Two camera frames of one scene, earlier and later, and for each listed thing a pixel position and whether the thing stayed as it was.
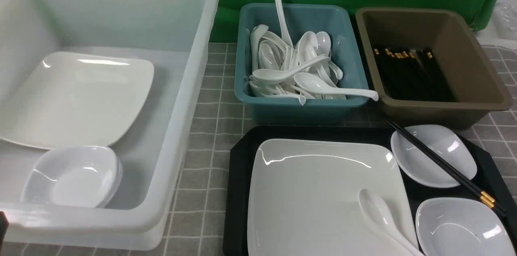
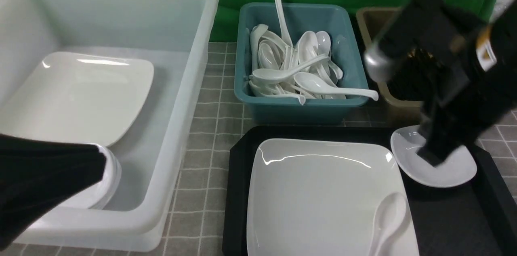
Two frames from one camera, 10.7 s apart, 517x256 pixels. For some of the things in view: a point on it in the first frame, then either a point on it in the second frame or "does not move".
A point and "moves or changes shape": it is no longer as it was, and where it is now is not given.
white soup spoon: (372, 207) moves or changes shape
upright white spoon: (286, 36) does not move
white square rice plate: (304, 199) does not move
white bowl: (423, 168) does not move
